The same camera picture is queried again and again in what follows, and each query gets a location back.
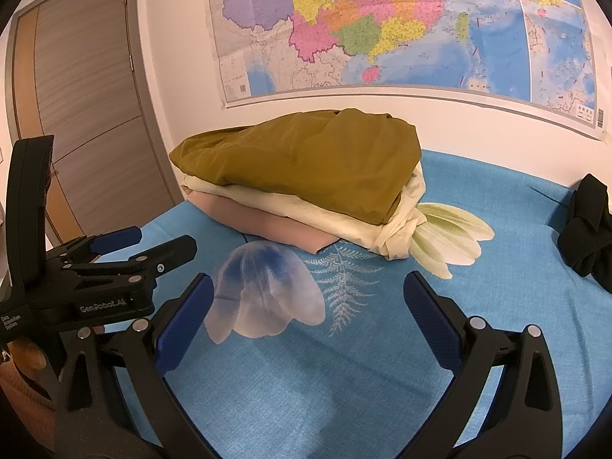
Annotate person's left hand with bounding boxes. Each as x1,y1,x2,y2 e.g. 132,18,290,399
10,340,47,372

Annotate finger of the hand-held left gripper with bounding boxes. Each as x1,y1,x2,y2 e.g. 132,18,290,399
66,235,198,288
45,227,143,269

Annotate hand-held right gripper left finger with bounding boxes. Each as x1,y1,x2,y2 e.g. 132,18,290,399
54,272,221,459

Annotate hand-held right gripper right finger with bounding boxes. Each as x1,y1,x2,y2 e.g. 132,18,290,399
402,272,566,459

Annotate pink clothing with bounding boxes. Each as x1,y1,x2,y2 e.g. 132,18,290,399
189,191,341,254

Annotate blue floral printed bedsheet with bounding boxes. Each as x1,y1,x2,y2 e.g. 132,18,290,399
43,148,612,459

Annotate colourful wall map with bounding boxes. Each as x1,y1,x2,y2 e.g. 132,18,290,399
205,0,612,142

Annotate cream clothing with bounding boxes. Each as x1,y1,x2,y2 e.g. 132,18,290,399
181,163,427,262

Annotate olive green pants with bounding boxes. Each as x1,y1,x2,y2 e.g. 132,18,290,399
169,109,422,225

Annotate grey wooden door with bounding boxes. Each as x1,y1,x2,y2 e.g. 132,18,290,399
10,0,179,246

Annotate person's left forearm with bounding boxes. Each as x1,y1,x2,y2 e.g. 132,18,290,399
0,358,55,441

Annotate black clothing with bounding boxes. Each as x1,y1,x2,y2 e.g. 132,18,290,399
557,173,612,293

